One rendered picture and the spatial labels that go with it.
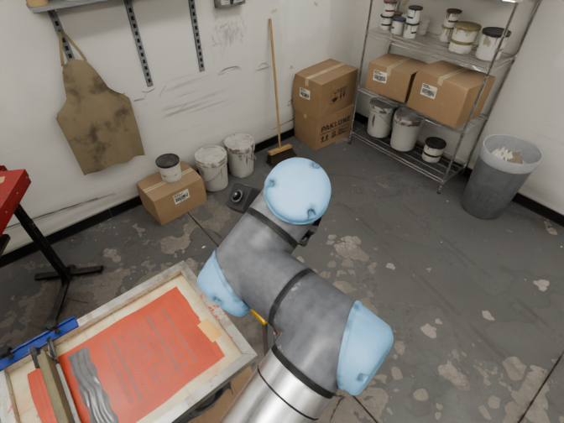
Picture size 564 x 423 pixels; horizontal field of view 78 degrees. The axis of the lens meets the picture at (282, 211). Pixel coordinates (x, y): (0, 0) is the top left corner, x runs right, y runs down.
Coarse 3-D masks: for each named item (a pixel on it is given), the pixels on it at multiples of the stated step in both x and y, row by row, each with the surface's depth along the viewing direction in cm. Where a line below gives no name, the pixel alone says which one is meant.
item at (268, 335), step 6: (258, 318) 146; (264, 324) 146; (264, 330) 164; (270, 330) 164; (264, 336) 169; (270, 336) 168; (264, 342) 174; (270, 342) 173; (264, 348) 180; (264, 354) 185
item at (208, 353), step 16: (192, 336) 140; (208, 352) 135; (192, 368) 130; (112, 384) 126; (176, 384) 126; (80, 400) 122; (112, 400) 122; (144, 400) 122; (160, 400) 122; (80, 416) 119; (128, 416) 119
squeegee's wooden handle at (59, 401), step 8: (40, 360) 122; (48, 360) 122; (40, 368) 120; (48, 368) 120; (56, 368) 126; (48, 376) 118; (56, 376) 121; (48, 384) 116; (56, 384) 117; (48, 392) 115; (56, 392) 114; (64, 392) 120; (56, 400) 113; (64, 400) 115; (56, 408) 111; (64, 408) 111; (56, 416) 109; (64, 416) 109; (72, 416) 114
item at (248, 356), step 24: (144, 288) 152; (192, 288) 155; (96, 312) 143; (216, 312) 143; (72, 336) 139; (240, 336) 136; (24, 360) 130; (240, 360) 129; (0, 384) 123; (216, 384) 123; (0, 408) 117; (192, 408) 119
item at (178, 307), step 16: (176, 288) 156; (160, 304) 150; (176, 304) 150; (128, 320) 145; (176, 320) 145; (192, 320) 145; (96, 336) 140; (112, 336) 140; (96, 352) 135; (64, 368) 130; (32, 384) 126; (48, 400) 122; (48, 416) 119
